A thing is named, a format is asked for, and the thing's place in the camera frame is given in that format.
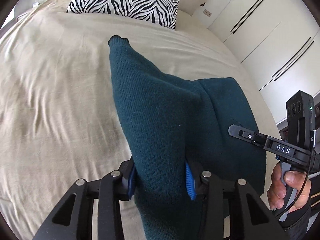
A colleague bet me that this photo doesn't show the dark teal knit sweater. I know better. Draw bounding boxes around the dark teal knit sweater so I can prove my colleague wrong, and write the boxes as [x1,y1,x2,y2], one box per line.
[108,36,266,239]

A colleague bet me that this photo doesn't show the black jacket sleeve forearm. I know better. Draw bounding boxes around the black jacket sleeve forearm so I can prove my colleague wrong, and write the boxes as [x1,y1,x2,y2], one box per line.
[279,198,320,240]

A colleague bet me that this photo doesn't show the person's right hand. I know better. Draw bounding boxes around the person's right hand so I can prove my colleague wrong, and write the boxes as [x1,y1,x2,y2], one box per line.
[267,164,311,212]

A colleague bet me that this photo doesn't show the beige bed sheet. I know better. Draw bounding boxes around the beige bed sheet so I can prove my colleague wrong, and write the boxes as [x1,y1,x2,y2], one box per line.
[1,0,279,239]

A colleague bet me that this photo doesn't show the white wardrobe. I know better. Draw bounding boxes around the white wardrobe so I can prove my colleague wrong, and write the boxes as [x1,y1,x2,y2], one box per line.
[210,0,319,123]

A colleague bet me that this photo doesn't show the zebra print pillow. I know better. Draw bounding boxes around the zebra print pillow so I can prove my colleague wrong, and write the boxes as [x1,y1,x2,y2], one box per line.
[67,0,180,30]

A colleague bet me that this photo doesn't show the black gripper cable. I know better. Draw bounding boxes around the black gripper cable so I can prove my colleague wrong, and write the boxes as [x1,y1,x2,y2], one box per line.
[272,129,318,218]

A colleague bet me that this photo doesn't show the wall power socket right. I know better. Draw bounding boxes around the wall power socket right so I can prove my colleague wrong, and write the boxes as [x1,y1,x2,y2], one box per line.
[203,9,212,17]

